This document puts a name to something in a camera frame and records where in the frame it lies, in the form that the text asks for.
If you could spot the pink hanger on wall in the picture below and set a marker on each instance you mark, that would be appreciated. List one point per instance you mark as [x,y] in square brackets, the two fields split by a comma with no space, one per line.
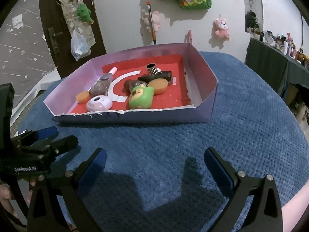
[189,37]

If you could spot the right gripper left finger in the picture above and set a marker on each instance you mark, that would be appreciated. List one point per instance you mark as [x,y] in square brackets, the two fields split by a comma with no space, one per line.
[45,212]

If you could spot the brown square compact case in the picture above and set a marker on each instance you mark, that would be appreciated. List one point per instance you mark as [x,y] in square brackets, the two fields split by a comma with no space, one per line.
[100,88]

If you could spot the pink cardboard box tray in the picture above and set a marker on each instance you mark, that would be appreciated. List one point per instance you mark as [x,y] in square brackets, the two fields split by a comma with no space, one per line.
[189,98]

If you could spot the pink cap nail polish bottle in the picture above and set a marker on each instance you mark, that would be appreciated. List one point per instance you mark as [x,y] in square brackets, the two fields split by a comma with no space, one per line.
[109,76]

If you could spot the blue textured table mat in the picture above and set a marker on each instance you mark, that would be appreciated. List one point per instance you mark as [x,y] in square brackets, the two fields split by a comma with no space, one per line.
[155,178]

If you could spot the pink plush toy on wall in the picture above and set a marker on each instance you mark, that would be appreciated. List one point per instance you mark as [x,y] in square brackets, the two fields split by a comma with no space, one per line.
[221,29]

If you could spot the light pink plush behind stick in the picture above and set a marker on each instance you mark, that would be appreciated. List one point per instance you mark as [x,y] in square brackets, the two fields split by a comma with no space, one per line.
[153,20]

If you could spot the orange handled mop stick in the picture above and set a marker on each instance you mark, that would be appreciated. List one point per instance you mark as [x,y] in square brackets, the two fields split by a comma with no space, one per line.
[151,25]

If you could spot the white plastic bag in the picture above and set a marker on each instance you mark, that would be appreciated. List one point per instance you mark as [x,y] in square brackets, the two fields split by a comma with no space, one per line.
[79,46]

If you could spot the gold studded ring cylinder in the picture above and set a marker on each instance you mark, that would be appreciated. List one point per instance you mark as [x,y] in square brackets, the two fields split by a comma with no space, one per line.
[151,69]

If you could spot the person hand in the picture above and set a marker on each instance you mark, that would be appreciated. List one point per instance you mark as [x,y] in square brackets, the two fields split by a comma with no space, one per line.
[6,196]

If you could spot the dark cloth side table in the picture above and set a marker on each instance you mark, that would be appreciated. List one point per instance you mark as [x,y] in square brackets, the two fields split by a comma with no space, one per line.
[275,68]

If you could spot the orange makeup sponge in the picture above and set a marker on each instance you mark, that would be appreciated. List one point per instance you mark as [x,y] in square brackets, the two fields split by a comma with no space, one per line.
[159,85]
[83,97]

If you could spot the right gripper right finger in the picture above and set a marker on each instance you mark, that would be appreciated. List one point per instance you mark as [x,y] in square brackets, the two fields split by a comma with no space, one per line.
[265,212]

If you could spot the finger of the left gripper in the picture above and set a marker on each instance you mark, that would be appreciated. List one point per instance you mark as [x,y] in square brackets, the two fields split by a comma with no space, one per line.
[29,137]
[52,150]

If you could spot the black nail polish bottle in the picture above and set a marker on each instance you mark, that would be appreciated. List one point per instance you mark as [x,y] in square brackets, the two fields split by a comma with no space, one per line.
[167,75]

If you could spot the green bear figurine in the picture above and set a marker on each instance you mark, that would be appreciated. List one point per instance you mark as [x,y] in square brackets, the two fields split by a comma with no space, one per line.
[141,97]

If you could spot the lilac My Melody device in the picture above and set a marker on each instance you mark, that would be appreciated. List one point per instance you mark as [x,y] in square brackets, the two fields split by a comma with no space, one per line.
[99,103]

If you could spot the green plush on door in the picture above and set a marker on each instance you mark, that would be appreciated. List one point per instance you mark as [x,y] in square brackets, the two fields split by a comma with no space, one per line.
[84,14]

